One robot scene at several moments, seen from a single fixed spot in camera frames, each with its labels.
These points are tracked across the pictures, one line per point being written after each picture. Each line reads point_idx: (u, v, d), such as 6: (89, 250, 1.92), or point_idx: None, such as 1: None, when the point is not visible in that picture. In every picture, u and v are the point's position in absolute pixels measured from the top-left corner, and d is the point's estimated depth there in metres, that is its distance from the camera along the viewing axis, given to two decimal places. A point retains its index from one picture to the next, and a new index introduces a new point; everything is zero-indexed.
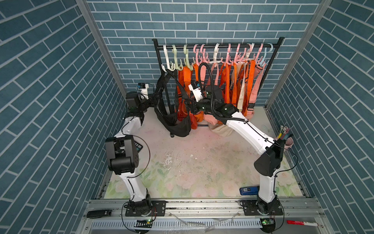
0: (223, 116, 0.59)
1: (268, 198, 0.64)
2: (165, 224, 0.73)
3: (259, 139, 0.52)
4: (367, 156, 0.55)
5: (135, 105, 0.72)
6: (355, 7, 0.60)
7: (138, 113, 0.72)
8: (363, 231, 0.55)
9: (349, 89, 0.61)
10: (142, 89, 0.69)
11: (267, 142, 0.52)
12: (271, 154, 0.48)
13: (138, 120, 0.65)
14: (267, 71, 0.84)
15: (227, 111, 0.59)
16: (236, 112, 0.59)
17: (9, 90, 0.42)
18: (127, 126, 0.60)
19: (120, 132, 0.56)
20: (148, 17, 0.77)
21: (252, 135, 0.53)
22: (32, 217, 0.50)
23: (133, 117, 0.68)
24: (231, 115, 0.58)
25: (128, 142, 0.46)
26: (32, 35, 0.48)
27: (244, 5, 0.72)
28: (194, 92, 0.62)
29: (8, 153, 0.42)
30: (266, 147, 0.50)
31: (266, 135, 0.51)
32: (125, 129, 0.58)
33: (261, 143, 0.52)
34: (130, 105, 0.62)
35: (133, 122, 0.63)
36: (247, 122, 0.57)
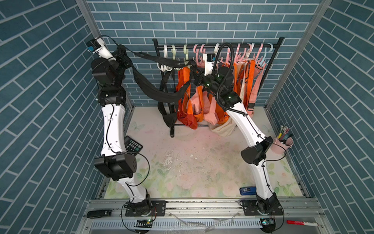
0: (225, 104, 0.60)
1: (263, 197, 0.66)
2: (166, 224, 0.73)
3: (252, 133, 0.57)
4: (367, 155, 0.55)
5: (110, 82, 0.49)
6: (355, 7, 0.60)
7: (116, 91, 0.52)
8: (363, 231, 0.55)
9: (349, 89, 0.61)
10: (100, 51, 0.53)
11: (259, 137, 0.56)
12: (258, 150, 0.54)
13: (121, 108, 0.50)
14: (267, 71, 0.84)
15: (230, 100, 0.59)
16: (239, 103, 0.60)
17: (10, 90, 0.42)
18: (112, 127, 0.48)
19: (107, 146, 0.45)
20: (148, 17, 0.77)
21: (247, 129, 0.57)
22: (32, 217, 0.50)
23: (113, 109, 0.49)
24: (233, 105, 0.59)
25: (122, 160, 0.45)
26: (32, 35, 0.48)
27: (244, 5, 0.72)
28: (207, 65, 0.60)
29: (8, 153, 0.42)
30: (256, 142, 0.55)
31: (259, 131, 0.58)
32: (112, 139, 0.46)
33: (253, 137, 0.56)
34: (102, 82, 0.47)
35: (116, 119, 0.48)
36: (246, 115, 0.59)
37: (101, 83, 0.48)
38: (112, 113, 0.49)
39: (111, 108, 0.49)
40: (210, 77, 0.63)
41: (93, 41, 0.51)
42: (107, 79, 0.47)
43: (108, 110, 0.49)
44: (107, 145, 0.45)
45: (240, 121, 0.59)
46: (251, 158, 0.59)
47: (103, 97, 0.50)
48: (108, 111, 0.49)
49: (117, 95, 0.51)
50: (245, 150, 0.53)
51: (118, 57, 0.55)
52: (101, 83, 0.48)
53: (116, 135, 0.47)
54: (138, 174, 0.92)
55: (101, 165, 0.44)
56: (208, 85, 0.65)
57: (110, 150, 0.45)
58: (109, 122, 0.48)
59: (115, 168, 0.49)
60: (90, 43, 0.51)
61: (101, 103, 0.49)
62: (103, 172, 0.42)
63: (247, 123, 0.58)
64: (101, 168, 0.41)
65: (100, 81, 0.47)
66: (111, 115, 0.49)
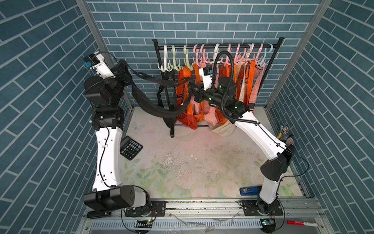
0: (233, 115, 0.55)
1: (268, 201, 0.64)
2: (165, 224, 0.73)
3: (270, 144, 0.49)
4: (367, 156, 0.55)
5: (105, 102, 0.43)
6: (355, 7, 0.60)
7: (112, 112, 0.46)
8: (363, 231, 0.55)
9: (349, 89, 0.61)
10: (98, 67, 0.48)
11: (278, 147, 0.49)
12: (282, 162, 0.46)
13: (118, 131, 0.44)
14: (267, 71, 0.84)
15: (236, 110, 0.54)
16: (247, 112, 0.54)
17: (10, 90, 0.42)
18: (107, 156, 0.41)
19: (100, 179, 0.39)
20: (148, 18, 0.77)
21: (264, 140, 0.50)
22: (32, 217, 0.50)
23: (109, 134, 0.43)
24: (241, 114, 0.54)
25: (117, 195, 0.38)
26: (32, 35, 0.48)
27: (244, 5, 0.73)
28: (205, 79, 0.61)
29: (8, 153, 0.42)
30: (277, 154, 0.47)
31: (278, 140, 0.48)
32: (105, 169, 0.40)
33: (272, 148, 0.49)
34: (96, 103, 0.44)
35: (112, 146, 0.42)
36: (258, 125, 0.52)
37: (95, 104, 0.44)
38: (107, 138, 0.43)
39: (106, 132, 0.44)
40: (211, 90, 0.60)
41: (92, 56, 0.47)
42: (102, 101, 0.42)
43: (102, 135, 0.43)
44: (100, 177, 0.39)
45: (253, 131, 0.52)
46: (275, 171, 0.49)
47: (98, 119, 0.45)
48: (102, 136, 0.43)
49: (112, 115, 0.45)
50: (265, 164, 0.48)
51: (118, 74, 0.50)
52: (95, 104, 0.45)
53: (110, 165, 0.41)
54: (138, 175, 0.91)
55: (92, 203, 0.37)
56: (210, 99, 0.61)
57: (102, 184, 0.39)
58: (103, 148, 0.42)
59: (108, 203, 0.42)
60: (87, 59, 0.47)
61: (96, 126, 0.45)
62: (96, 208, 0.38)
63: (261, 132, 0.51)
64: (92, 205, 0.38)
65: (95, 102, 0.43)
66: (106, 140, 0.43)
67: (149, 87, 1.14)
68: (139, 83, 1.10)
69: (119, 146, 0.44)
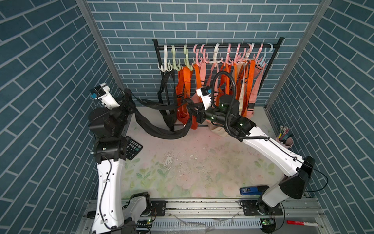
0: (240, 133, 0.52)
1: (272, 204, 0.63)
2: (166, 224, 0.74)
3: (286, 160, 0.45)
4: (367, 156, 0.55)
5: (108, 133, 0.42)
6: (355, 7, 0.60)
7: (114, 143, 0.45)
8: (363, 231, 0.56)
9: (349, 89, 0.61)
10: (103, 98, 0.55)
11: (296, 162, 0.45)
12: (305, 178, 0.41)
13: (119, 164, 0.42)
14: (267, 71, 0.84)
15: (242, 127, 0.52)
16: (253, 128, 0.52)
17: (10, 90, 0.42)
18: (108, 192, 0.39)
19: (100, 218, 0.37)
20: (148, 18, 0.77)
21: (278, 155, 0.46)
22: (32, 217, 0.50)
23: (111, 167, 0.42)
24: (249, 131, 0.51)
25: None
26: (32, 35, 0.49)
27: (244, 5, 0.73)
28: (204, 99, 0.61)
29: (8, 153, 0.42)
30: (297, 169, 0.43)
31: (293, 153, 0.47)
32: (105, 208, 0.38)
33: (290, 164, 0.44)
34: (100, 133, 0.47)
35: (113, 180, 0.40)
36: (269, 140, 0.49)
37: (99, 134, 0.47)
38: (109, 172, 0.41)
39: (109, 165, 0.42)
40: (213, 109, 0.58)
41: (98, 88, 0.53)
42: (105, 131, 0.41)
43: (104, 168, 0.41)
44: (100, 217, 0.37)
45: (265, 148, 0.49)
46: (300, 190, 0.44)
47: (101, 150, 0.43)
48: (104, 169, 0.41)
49: (114, 146, 0.44)
50: (285, 183, 0.49)
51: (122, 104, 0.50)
52: (99, 135, 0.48)
53: (111, 202, 0.38)
54: (138, 174, 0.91)
55: None
56: (213, 118, 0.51)
57: (102, 225, 0.36)
58: (105, 183, 0.40)
59: None
60: (94, 91, 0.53)
61: (98, 160, 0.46)
62: None
63: (273, 147, 0.48)
64: None
65: (98, 132, 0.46)
66: (107, 174, 0.41)
67: (149, 87, 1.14)
68: (139, 83, 1.10)
69: (120, 179, 0.42)
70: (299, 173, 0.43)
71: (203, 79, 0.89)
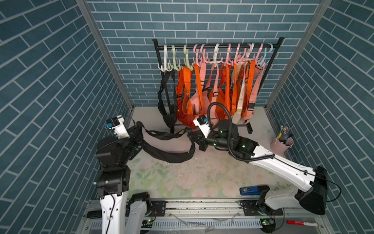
0: (244, 155, 0.52)
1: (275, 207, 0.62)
2: (166, 224, 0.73)
3: (297, 175, 0.44)
4: (367, 156, 0.55)
5: (114, 162, 0.43)
6: (355, 7, 0.60)
7: (119, 172, 0.44)
8: (364, 231, 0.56)
9: (349, 89, 0.61)
10: (117, 128, 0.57)
11: (308, 175, 0.44)
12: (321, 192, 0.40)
13: (122, 199, 0.42)
14: (268, 71, 0.84)
15: (246, 148, 0.52)
16: (256, 147, 0.52)
17: (10, 90, 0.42)
18: (111, 229, 0.39)
19: None
20: (148, 18, 0.77)
21: (289, 171, 0.45)
22: (32, 217, 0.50)
23: (114, 203, 0.41)
24: (252, 151, 0.51)
25: None
26: (32, 35, 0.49)
27: (244, 5, 0.73)
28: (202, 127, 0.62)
29: (8, 153, 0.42)
30: (311, 183, 0.42)
31: (303, 167, 0.46)
32: None
33: (303, 178, 0.43)
34: (105, 162, 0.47)
35: (117, 217, 0.40)
36: (274, 157, 0.49)
37: (104, 164, 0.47)
38: (113, 207, 0.41)
39: (112, 201, 0.41)
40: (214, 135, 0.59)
41: (114, 119, 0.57)
42: (111, 160, 0.42)
43: (107, 203, 0.41)
44: None
45: (273, 166, 0.48)
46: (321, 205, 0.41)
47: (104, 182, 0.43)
48: (108, 204, 0.41)
49: (119, 176, 0.44)
50: (304, 199, 0.46)
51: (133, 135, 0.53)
52: (103, 164, 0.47)
53: None
54: (138, 174, 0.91)
55: None
56: (215, 144, 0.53)
57: None
58: (108, 220, 0.39)
59: None
60: (110, 121, 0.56)
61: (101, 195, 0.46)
62: None
63: (281, 164, 0.47)
64: None
65: (103, 161, 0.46)
66: (111, 210, 0.40)
67: (149, 87, 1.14)
68: (139, 83, 1.10)
69: (123, 213, 0.42)
70: (313, 186, 0.42)
71: (203, 80, 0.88)
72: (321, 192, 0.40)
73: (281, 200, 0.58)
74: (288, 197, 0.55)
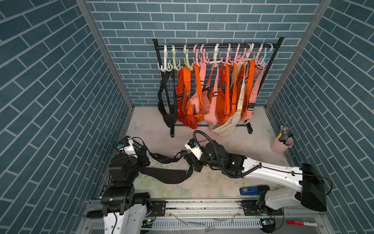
0: (236, 172, 0.55)
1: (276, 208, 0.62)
2: (166, 224, 0.72)
3: (286, 177, 0.46)
4: (367, 156, 0.55)
5: (122, 177, 0.47)
6: (355, 7, 0.60)
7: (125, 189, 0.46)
8: (363, 231, 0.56)
9: (350, 89, 0.61)
10: (126, 147, 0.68)
11: (295, 175, 0.46)
12: (312, 190, 0.41)
13: (124, 217, 0.43)
14: (268, 71, 0.84)
15: (236, 165, 0.55)
16: (245, 160, 0.56)
17: (10, 90, 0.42)
18: None
19: None
20: (148, 17, 0.77)
21: (278, 176, 0.48)
22: (32, 217, 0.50)
23: (116, 221, 0.43)
24: (241, 167, 0.54)
25: None
26: (32, 35, 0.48)
27: (244, 5, 0.73)
28: (194, 151, 0.66)
29: (8, 153, 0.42)
30: (299, 182, 0.44)
31: (290, 169, 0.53)
32: None
33: (292, 180, 0.45)
34: (115, 177, 0.46)
35: None
36: (261, 166, 0.52)
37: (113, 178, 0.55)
38: (115, 225, 0.42)
39: (115, 219, 0.43)
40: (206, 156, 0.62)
41: (125, 140, 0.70)
42: (121, 174, 0.46)
43: (110, 222, 0.42)
44: None
45: (266, 175, 0.50)
46: (318, 203, 0.42)
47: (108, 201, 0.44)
48: (110, 222, 0.42)
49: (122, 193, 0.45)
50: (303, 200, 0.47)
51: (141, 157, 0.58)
52: (112, 179, 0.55)
53: None
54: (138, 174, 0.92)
55: None
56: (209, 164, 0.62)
57: None
58: None
59: None
60: (122, 142, 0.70)
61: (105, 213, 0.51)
62: None
63: (270, 171, 0.49)
64: None
65: (114, 175, 0.46)
66: (112, 227, 0.42)
67: (149, 87, 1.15)
68: (139, 83, 1.10)
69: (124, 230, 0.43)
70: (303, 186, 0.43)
71: (203, 79, 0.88)
72: (311, 190, 0.41)
73: (281, 200, 0.57)
74: (288, 198, 0.54)
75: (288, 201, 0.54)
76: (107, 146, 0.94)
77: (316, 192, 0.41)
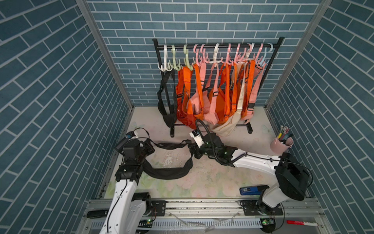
0: (228, 161, 0.63)
1: (272, 205, 0.63)
2: (166, 224, 0.72)
3: (265, 164, 0.52)
4: (367, 156, 0.55)
5: (133, 157, 0.57)
6: (355, 7, 0.60)
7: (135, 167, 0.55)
8: (363, 231, 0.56)
9: (349, 89, 0.61)
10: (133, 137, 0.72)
11: (273, 162, 0.50)
12: (286, 174, 0.45)
13: (133, 185, 0.51)
14: (268, 71, 0.84)
15: (228, 155, 0.63)
16: (235, 150, 0.64)
17: (10, 90, 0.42)
18: (118, 206, 0.46)
19: (105, 230, 0.41)
20: (148, 17, 0.77)
21: (259, 163, 0.53)
22: (32, 217, 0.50)
23: (125, 185, 0.50)
24: (232, 154, 0.63)
25: None
26: (32, 35, 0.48)
27: (244, 5, 0.72)
28: (196, 139, 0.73)
29: (8, 153, 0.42)
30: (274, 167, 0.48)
31: (270, 157, 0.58)
32: (112, 222, 0.43)
33: (269, 165, 0.50)
34: (127, 156, 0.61)
35: (125, 196, 0.48)
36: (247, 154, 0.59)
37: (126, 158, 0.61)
38: (123, 189, 0.49)
39: (124, 184, 0.51)
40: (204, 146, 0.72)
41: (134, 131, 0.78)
42: (133, 153, 0.56)
43: (121, 186, 0.50)
44: (106, 228, 0.41)
45: (250, 163, 0.55)
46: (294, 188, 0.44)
47: (121, 172, 0.54)
48: (120, 187, 0.50)
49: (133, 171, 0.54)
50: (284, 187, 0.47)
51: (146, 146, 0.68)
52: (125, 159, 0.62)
53: (118, 216, 0.44)
54: None
55: None
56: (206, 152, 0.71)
57: None
58: (117, 198, 0.47)
59: None
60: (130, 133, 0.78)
61: (118, 178, 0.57)
62: None
63: (252, 159, 0.56)
64: None
65: (127, 154, 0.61)
66: (121, 191, 0.49)
67: (149, 87, 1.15)
68: (139, 83, 1.10)
69: (130, 198, 0.48)
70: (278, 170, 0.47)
71: (203, 79, 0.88)
72: (285, 174, 0.45)
73: (272, 194, 0.59)
74: (276, 189, 0.58)
75: (277, 193, 0.56)
76: (107, 146, 0.95)
77: (291, 180, 0.44)
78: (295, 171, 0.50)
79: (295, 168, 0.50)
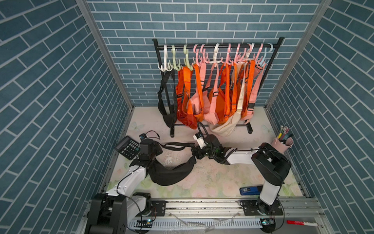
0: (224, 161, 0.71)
1: (270, 203, 0.63)
2: (166, 224, 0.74)
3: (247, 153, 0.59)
4: (367, 156, 0.55)
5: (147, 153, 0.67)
6: (355, 7, 0.60)
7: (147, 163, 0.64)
8: (363, 231, 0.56)
9: (349, 89, 0.61)
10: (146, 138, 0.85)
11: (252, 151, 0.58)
12: (260, 159, 0.51)
13: (142, 170, 0.58)
14: (268, 71, 0.84)
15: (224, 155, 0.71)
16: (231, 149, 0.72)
17: (9, 90, 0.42)
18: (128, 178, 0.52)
19: (115, 188, 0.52)
20: (148, 18, 0.77)
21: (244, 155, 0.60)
22: (32, 217, 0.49)
23: (137, 167, 0.60)
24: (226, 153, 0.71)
25: (118, 205, 0.41)
26: (32, 35, 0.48)
27: (244, 5, 0.73)
28: (198, 140, 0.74)
29: (7, 153, 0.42)
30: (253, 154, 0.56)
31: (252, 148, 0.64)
32: (122, 184, 0.49)
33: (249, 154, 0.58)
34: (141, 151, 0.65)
35: (136, 173, 0.55)
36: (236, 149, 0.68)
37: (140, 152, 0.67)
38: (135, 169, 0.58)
39: (135, 165, 0.61)
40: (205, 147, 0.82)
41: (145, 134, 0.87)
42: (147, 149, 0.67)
43: (133, 168, 0.59)
44: (116, 187, 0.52)
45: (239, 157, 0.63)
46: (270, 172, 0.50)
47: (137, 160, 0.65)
48: (133, 167, 0.59)
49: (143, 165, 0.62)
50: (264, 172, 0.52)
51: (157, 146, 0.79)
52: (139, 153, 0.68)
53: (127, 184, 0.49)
54: None
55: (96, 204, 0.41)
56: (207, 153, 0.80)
57: (114, 191, 0.45)
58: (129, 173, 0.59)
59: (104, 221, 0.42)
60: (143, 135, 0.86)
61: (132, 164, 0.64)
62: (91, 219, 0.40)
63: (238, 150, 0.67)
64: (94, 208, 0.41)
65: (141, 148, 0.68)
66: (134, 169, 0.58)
67: (149, 87, 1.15)
68: (139, 83, 1.10)
69: (139, 177, 0.55)
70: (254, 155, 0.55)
71: (203, 80, 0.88)
72: (260, 158, 0.51)
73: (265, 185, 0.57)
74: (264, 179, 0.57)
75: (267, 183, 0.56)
76: (107, 146, 0.94)
77: (267, 164, 0.50)
78: (275, 160, 0.56)
79: (275, 157, 0.55)
